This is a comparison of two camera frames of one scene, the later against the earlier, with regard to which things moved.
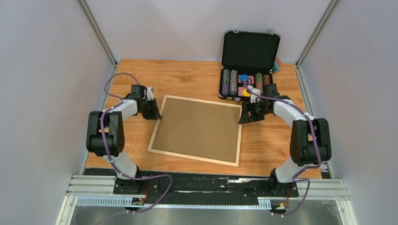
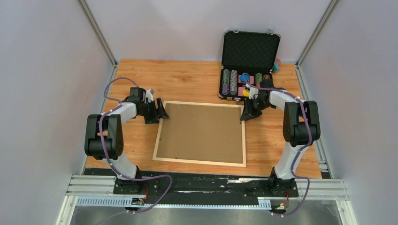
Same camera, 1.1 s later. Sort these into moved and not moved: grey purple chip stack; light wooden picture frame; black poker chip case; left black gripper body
Moved: light wooden picture frame
Not moved: left black gripper body; grey purple chip stack; black poker chip case
